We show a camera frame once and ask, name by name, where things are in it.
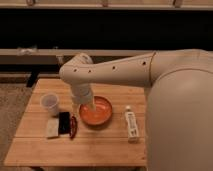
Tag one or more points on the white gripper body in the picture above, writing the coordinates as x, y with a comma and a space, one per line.
81, 94

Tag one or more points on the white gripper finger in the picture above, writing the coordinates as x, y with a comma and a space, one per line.
92, 106

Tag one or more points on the white sponge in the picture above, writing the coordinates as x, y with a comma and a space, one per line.
52, 128

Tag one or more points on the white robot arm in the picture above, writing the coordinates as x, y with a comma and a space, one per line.
179, 113

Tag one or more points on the orange bowl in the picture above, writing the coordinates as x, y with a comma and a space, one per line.
96, 113

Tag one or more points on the black rectangular block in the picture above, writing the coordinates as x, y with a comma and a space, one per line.
64, 123

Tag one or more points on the wooden table board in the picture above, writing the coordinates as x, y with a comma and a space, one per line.
104, 146

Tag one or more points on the white tube bottle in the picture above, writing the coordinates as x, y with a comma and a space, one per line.
132, 127

